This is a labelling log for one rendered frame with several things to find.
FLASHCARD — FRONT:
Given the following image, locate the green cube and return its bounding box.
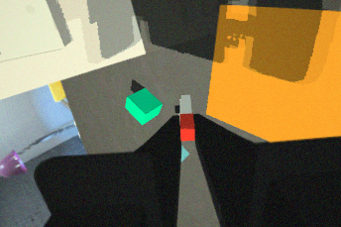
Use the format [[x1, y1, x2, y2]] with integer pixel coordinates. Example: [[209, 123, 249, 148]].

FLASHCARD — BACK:
[[125, 88, 163, 125]]

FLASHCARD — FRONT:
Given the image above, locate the orange flat square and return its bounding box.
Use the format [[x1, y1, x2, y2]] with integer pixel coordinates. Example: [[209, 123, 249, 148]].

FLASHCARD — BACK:
[[206, 5, 341, 141]]

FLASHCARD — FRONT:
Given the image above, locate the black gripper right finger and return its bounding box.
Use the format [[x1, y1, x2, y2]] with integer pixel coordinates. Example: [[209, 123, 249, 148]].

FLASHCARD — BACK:
[[193, 114, 341, 227]]

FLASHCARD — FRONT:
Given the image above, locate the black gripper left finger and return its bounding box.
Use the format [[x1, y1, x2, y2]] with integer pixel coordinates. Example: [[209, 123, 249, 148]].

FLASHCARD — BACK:
[[34, 115, 181, 227]]

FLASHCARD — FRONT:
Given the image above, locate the cream flat panel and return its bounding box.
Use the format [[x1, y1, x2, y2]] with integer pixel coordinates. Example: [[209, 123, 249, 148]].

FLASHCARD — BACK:
[[0, 0, 146, 100]]

